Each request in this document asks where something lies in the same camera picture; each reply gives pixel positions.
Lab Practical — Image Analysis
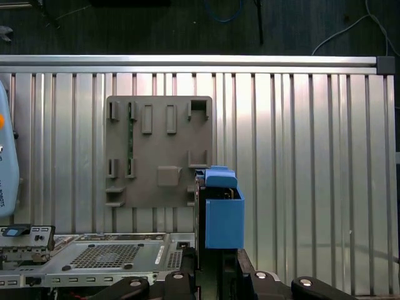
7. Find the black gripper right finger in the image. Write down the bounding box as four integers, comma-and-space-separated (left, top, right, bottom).
220, 247, 365, 300

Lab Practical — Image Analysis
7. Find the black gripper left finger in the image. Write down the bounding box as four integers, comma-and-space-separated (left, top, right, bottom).
107, 246, 201, 300

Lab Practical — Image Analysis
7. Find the hard disk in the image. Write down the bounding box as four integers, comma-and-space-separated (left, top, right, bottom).
194, 165, 246, 251

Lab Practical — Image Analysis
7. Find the black open PC case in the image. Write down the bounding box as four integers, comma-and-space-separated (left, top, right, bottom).
0, 231, 201, 300

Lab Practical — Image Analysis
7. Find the grey power supply unit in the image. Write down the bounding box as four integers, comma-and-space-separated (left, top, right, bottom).
46, 232, 196, 273

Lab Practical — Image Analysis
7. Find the grey parts rack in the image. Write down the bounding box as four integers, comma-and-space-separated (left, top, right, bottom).
104, 96, 215, 209

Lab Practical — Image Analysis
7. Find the pale blue teach pendant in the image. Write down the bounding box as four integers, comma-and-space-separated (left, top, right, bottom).
0, 80, 21, 219

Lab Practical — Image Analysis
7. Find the grey table corner cap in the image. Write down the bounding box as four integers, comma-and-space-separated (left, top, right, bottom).
376, 56, 395, 75

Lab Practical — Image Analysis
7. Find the black stand leg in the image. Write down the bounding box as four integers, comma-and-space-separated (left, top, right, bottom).
253, 0, 266, 44

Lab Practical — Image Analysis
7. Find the blue floor cable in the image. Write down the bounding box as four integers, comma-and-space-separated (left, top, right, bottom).
204, 0, 245, 23

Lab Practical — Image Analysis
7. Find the white floor cable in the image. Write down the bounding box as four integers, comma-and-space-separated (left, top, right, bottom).
312, 0, 400, 59

